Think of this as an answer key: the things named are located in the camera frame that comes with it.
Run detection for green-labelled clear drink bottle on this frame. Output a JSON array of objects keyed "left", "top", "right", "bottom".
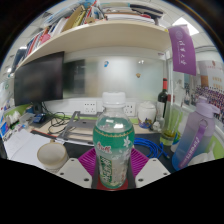
[{"left": 92, "top": 91, "right": 136, "bottom": 190}]

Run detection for purple translucent water jug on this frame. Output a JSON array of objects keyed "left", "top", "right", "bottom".
[{"left": 171, "top": 96, "right": 221, "bottom": 172}]

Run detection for white wall socket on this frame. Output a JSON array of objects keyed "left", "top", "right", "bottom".
[
  {"left": 123, "top": 102, "right": 137, "bottom": 117},
  {"left": 82, "top": 100, "right": 98, "bottom": 116}
]

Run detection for flat round red coaster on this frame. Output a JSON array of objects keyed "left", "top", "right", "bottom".
[{"left": 95, "top": 179, "right": 130, "bottom": 191}]

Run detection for grey metal laptop stand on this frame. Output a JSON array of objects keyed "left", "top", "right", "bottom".
[{"left": 49, "top": 110, "right": 103, "bottom": 148}]

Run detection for purple hanging banner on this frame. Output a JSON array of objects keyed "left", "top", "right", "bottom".
[{"left": 167, "top": 24, "right": 198, "bottom": 77}]

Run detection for small blue box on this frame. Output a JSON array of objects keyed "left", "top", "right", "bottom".
[{"left": 32, "top": 113, "right": 46, "bottom": 124}]

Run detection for dark wine bottle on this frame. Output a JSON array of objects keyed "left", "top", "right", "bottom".
[{"left": 156, "top": 78, "right": 170, "bottom": 118}]

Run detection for crumpled white tissue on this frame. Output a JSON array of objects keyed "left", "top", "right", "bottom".
[{"left": 188, "top": 149, "right": 218, "bottom": 168}]

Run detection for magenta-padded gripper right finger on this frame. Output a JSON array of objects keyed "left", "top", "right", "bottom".
[{"left": 126, "top": 148, "right": 172, "bottom": 190}]

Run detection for white paper sheets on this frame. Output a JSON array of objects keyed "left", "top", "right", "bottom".
[{"left": 2, "top": 128, "right": 52, "bottom": 166}]

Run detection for black desk mat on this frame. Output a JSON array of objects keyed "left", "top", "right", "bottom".
[{"left": 62, "top": 132, "right": 175, "bottom": 168}]

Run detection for group photo poster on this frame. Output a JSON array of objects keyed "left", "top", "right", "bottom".
[{"left": 184, "top": 59, "right": 224, "bottom": 125}]

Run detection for rectangular ceiling light panel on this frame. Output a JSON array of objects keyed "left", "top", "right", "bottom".
[{"left": 172, "top": 17, "right": 200, "bottom": 36}]

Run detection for black cable bundle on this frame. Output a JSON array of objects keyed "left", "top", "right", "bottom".
[{"left": 40, "top": 102, "right": 73, "bottom": 136}]

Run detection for black computer monitor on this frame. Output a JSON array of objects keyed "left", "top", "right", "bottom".
[{"left": 13, "top": 51, "right": 66, "bottom": 107}]

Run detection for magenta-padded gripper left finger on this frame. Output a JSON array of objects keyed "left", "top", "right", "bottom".
[{"left": 56, "top": 147, "right": 101, "bottom": 190}]

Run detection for tall green-tinted glass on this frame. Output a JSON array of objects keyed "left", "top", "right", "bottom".
[{"left": 159, "top": 106, "right": 184, "bottom": 147}]

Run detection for wooden shelf with books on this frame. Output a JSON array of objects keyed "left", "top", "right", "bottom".
[{"left": 9, "top": 0, "right": 173, "bottom": 73}]

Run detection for white ceramic jar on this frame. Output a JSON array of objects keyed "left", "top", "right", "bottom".
[{"left": 137, "top": 100, "right": 158, "bottom": 130}]

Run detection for blue coiled cable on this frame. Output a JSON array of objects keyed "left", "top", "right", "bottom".
[{"left": 133, "top": 137, "right": 171, "bottom": 161}]

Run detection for white patterned cup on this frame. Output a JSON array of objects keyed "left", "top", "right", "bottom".
[{"left": 36, "top": 141, "right": 69, "bottom": 174}]

